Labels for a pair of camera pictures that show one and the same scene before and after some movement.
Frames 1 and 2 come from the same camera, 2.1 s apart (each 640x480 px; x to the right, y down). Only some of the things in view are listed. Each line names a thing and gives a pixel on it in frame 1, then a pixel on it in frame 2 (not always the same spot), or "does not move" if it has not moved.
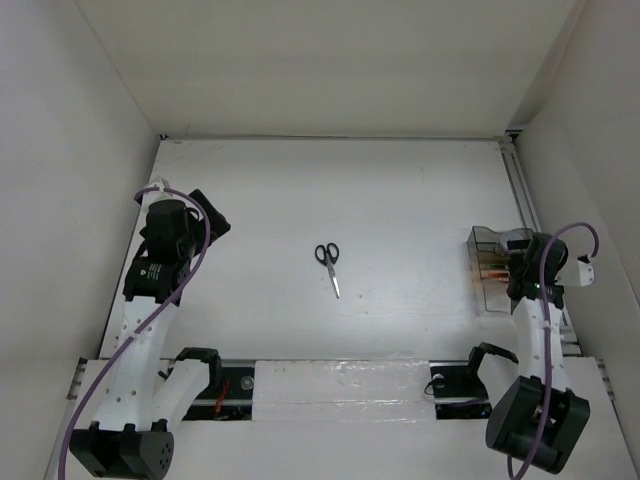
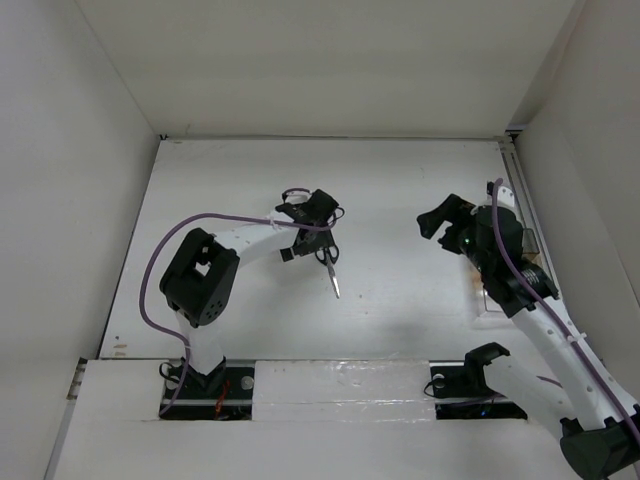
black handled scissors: x=327 y=255 does not move
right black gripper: x=515 y=262 → x=456 y=210
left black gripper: x=217 y=225 → x=321 y=240
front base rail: x=340 y=389 does not move
